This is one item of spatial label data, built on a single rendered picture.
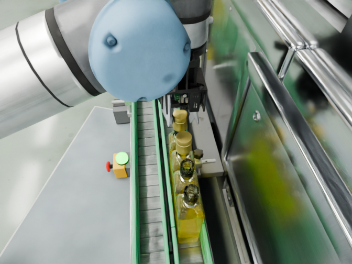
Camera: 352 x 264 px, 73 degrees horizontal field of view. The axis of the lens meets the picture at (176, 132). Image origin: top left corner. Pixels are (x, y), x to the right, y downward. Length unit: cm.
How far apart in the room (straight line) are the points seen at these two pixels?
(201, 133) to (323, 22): 62
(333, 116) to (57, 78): 26
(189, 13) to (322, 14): 16
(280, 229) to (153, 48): 35
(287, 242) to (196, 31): 34
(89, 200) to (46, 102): 74
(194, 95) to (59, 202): 70
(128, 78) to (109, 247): 73
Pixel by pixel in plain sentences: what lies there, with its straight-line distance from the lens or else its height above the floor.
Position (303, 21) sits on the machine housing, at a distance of 38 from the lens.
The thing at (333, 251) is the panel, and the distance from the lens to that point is 34.
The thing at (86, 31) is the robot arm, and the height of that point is 148.
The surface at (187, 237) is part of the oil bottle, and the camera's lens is 65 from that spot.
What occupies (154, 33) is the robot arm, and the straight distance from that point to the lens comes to 16.
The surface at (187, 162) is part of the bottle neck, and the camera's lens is 50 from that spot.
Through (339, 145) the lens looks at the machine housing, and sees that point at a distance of 29.
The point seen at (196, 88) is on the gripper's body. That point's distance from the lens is 40.
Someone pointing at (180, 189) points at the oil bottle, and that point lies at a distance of 53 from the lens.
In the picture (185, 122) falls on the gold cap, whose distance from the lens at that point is 54.
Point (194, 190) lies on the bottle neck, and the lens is 48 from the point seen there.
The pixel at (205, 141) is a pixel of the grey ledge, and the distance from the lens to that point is 86.
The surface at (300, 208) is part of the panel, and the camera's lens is 37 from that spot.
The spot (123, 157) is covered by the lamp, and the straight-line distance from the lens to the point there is 86.
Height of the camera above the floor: 156
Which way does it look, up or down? 51 degrees down
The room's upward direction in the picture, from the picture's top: straight up
